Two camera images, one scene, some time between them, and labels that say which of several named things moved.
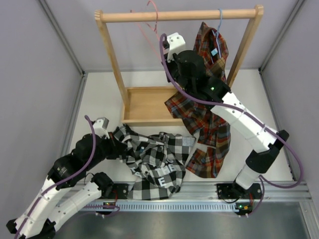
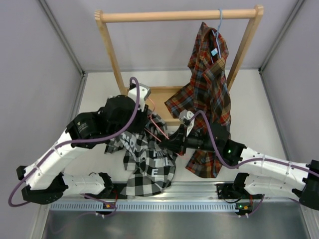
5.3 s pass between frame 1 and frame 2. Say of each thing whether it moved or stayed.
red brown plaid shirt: stayed
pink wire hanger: moved
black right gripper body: moved
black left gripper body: moved
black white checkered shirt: moved
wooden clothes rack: stayed
